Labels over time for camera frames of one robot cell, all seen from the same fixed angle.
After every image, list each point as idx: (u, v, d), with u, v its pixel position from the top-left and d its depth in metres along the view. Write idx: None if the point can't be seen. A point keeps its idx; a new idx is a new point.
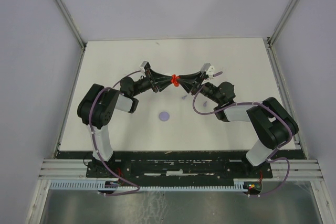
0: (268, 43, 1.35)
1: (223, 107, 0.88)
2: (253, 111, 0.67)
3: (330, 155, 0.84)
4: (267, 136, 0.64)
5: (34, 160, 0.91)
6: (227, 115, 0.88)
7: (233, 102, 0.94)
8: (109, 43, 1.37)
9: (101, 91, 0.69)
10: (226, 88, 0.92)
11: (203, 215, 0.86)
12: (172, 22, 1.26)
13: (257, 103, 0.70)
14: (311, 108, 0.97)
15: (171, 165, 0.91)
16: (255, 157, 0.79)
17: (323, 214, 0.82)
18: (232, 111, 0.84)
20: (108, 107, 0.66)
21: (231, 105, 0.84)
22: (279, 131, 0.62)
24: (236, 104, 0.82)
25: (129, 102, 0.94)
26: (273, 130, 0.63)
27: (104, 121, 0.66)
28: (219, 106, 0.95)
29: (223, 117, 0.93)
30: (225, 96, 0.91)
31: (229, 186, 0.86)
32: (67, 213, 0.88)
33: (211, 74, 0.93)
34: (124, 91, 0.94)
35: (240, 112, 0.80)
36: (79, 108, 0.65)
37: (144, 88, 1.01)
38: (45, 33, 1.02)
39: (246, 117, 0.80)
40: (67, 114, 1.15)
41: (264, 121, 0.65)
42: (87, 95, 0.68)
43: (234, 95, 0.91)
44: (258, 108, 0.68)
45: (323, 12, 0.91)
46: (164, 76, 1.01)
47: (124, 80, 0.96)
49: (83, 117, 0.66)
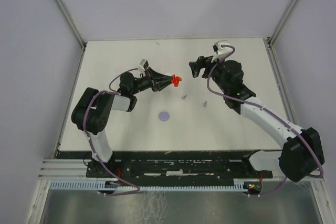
0: (268, 43, 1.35)
1: (242, 99, 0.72)
2: (291, 145, 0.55)
3: (331, 156, 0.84)
4: (295, 172, 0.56)
5: (34, 160, 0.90)
6: (241, 109, 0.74)
7: (241, 83, 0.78)
8: (109, 43, 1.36)
9: (95, 95, 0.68)
10: (229, 67, 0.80)
11: (203, 215, 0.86)
12: (172, 22, 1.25)
13: (295, 133, 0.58)
14: (312, 108, 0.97)
15: (171, 165, 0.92)
16: (259, 162, 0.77)
17: (323, 214, 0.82)
18: (252, 110, 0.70)
20: (102, 113, 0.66)
21: (255, 104, 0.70)
22: (306, 168, 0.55)
24: (261, 107, 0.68)
25: (127, 101, 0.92)
26: (305, 169, 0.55)
27: (99, 127, 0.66)
28: (228, 91, 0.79)
29: (235, 106, 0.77)
30: (231, 74, 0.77)
31: (229, 186, 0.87)
32: (67, 213, 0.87)
33: (221, 49, 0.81)
34: (123, 87, 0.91)
35: (262, 116, 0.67)
36: (73, 113, 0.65)
37: (143, 86, 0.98)
38: (45, 33, 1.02)
39: (265, 127, 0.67)
40: (67, 114, 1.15)
41: (300, 159, 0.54)
42: (81, 100, 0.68)
43: (241, 72, 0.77)
44: (295, 140, 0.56)
45: (323, 11, 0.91)
46: (164, 77, 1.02)
47: (124, 75, 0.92)
49: (78, 123, 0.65)
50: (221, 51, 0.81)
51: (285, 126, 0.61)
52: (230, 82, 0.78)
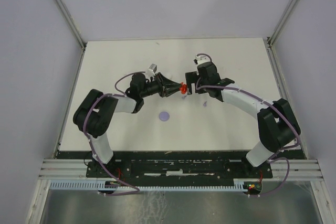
0: (268, 43, 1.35)
1: (222, 87, 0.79)
2: (264, 115, 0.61)
3: (330, 156, 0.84)
4: (273, 141, 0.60)
5: (34, 160, 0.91)
6: (223, 96, 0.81)
7: (216, 75, 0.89)
8: (109, 43, 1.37)
9: (99, 98, 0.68)
10: (201, 64, 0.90)
11: (203, 215, 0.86)
12: (171, 22, 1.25)
13: (268, 105, 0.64)
14: (311, 108, 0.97)
15: (171, 165, 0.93)
16: (255, 159, 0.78)
17: (323, 214, 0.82)
18: (231, 94, 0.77)
20: (103, 117, 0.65)
21: (233, 87, 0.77)
22: (281, 136, 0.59)
24: (239, 90, 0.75)
25: (133, 103, 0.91)
26: (281, 136, 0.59)
27: (98, 131, 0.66)
28: (207, 83, 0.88)
29: (218, 95, 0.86)
30: (204, 69, 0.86)
31: (229, 186, 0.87)
32: (67, 213, 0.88)
33: (199, 59, 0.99)
34: (134, 85, 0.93)
35: (239, 97, 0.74)
36: (75, 115, 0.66)
37: (153, 89, 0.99)
38: (45, 33, 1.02)
39: (244, 107, 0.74)
40: (67, 114, 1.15)
41: (273, 125, 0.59)
42: (84, 102, 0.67)
43: (210, 64, 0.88)
44: (268, 110, 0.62)
45: (323, 12, 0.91)
46: (174, 84, 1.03)
47: (136, 75, 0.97)
49: (79, 125, 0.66)
50: (200, 60, 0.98)
51: (258, 100, 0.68)
52: (207, 76, 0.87)
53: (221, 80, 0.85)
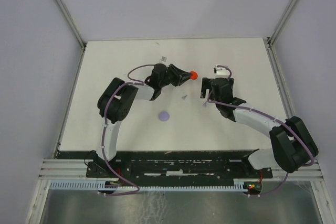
0: (268, 43, 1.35)
1: (234, 106, 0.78)
2: (276, 132, 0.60)
3: (330, 156, 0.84)
4: (288, 161, 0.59)
5: (34, 160, 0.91)
6: (234, 115, 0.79)
7: (229, 93, 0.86)
8: (109, 43, 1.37)
9: (121, 85, 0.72)
10: (217, 80, 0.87)
11: (203, 215, 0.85)
12: (172, 22, 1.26)
13: (280, 122, 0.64)
14: (312, 108, 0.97)
15: (171, 165, 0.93)
16: (256, 160, 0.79)
17: (323, 214, 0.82)
18: (243, 114, 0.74)
20: (125, 104, 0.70)
21: (244, 106, 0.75)
22: (297, 156, 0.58)
24: (250, 109, 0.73)
25: (151, 91, 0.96)
26: (296, 155, 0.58)
27: (119, 116, 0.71)
28: (220, 99, 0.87)
29: (230, 115, 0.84)
30: (218, 87, 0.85)
31: (229, 186, 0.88)
32: (66, 213, 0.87)
33: (219, 70, 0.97)
34: (155, 73, 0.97)
35: (251, 117, 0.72)
36: (99, 100, 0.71)
37: (169, 80, 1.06)
38: (45, 33, 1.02)
39: (256, 126, 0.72)
40: (67, 114, 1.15)
41: (286, 144, 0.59)
42: (107, 89, 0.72)
43: (226, 82, 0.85)
44: (280, 127, 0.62)
45: (323, 11, 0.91)
46: (186, 72, 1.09)
47: (159, 65, 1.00)
49: (102, 109, 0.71)
50: (219, 71, 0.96)
51: (270, 118, 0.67)
52: (220, 93, 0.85)
53: (234, 100, 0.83)
